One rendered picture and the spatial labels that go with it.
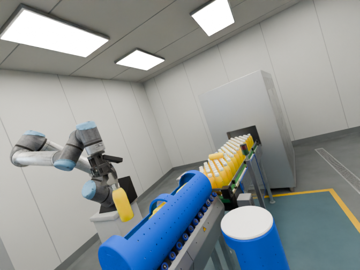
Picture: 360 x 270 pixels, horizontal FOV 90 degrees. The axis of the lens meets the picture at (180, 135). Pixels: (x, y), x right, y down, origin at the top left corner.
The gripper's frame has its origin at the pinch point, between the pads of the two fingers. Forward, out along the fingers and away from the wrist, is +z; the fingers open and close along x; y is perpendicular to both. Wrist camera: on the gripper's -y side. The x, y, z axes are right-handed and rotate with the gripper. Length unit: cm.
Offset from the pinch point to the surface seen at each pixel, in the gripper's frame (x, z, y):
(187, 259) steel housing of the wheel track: 14, 58, -16
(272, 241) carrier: 63, 49, -26
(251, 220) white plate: 54, 43, -32
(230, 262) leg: 10, 109, -65
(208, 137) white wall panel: -168, 69, -466
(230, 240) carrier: 45, 45, -19
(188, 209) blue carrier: 15.7, 35.3, -31.4
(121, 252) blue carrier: 10.9, 24.8, 16.0
